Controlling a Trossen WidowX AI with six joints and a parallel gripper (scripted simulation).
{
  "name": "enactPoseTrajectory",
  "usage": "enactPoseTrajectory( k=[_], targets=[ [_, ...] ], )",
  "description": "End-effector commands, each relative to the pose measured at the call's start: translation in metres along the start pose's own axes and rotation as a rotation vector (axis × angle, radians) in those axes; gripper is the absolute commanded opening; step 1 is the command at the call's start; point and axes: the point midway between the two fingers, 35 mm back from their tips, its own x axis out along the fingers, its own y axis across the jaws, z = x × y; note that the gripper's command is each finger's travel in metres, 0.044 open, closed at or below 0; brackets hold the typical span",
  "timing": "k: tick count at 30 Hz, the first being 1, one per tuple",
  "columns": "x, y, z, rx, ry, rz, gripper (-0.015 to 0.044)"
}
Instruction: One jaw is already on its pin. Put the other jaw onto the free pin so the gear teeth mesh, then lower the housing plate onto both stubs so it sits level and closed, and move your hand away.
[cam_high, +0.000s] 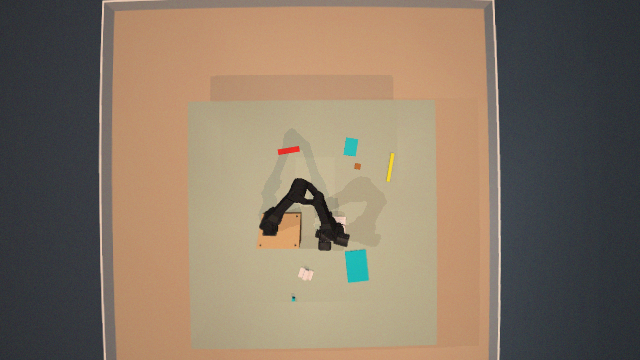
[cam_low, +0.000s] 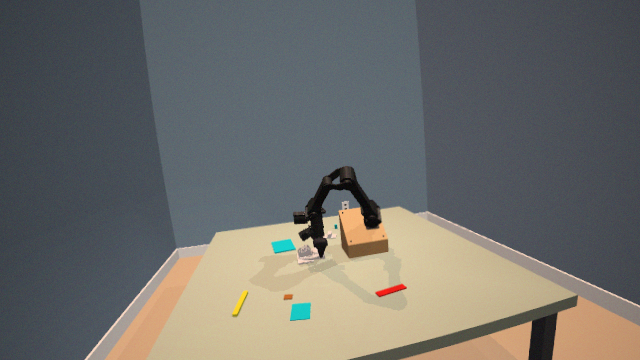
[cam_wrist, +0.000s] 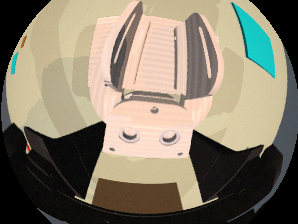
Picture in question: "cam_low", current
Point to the yellow flat bar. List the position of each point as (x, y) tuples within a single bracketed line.
[(239, 303)]

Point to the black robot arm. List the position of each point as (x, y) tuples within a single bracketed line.
[(348, 181)]

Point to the cyan flat square tile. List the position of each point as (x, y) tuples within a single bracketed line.
[(300, 311)]

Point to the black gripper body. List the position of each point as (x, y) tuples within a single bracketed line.
[(318, 231)]

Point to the red flat bar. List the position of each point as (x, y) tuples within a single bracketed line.
[(391, 290)]

